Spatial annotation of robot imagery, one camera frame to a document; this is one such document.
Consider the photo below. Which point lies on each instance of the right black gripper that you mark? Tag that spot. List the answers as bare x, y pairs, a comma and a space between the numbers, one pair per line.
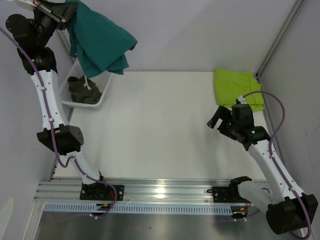
224, 114

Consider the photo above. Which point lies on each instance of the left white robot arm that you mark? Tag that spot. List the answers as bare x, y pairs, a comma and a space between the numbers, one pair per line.
31, 35

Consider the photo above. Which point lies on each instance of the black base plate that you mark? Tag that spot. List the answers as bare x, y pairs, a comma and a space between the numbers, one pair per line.
224, 194
96, 192

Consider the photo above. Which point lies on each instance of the aluminium corner post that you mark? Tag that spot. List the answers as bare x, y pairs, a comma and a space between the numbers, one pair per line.
284, 30
63, 38

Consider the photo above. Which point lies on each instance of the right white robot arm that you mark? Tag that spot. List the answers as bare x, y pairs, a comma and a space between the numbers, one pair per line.
286, 206

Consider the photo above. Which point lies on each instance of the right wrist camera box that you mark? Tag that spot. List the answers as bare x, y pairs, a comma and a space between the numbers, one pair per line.
242, 115

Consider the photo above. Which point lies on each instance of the teal green shorts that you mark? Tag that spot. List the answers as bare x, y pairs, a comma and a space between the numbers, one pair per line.
97, 42

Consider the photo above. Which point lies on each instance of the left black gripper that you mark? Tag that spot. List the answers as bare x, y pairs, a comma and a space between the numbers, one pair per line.
60, 13

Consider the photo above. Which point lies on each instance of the white plastic basket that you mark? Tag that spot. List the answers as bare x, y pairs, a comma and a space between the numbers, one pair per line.
102, 82

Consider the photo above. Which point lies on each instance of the lime green folded shorts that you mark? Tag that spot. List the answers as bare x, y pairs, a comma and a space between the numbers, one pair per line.
229, 85

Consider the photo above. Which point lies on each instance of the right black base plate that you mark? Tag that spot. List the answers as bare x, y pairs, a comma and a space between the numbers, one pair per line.
224, 194

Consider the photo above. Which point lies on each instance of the right aluminium corner post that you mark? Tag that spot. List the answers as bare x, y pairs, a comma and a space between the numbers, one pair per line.
284, 30

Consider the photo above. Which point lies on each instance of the left aluminium corner post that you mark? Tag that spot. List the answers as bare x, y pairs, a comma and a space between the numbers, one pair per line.
63, 38

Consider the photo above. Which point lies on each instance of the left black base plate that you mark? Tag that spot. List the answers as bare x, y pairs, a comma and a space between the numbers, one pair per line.
96, 192

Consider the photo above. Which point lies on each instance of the olive green shorts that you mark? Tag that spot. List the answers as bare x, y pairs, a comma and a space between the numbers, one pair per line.
83, 90

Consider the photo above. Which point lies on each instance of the white slotted cable duct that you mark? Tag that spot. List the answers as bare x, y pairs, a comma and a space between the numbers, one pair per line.
135, 208

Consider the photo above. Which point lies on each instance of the aluminium mounting rail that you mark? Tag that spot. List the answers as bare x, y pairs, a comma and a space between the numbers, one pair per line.
135, 190

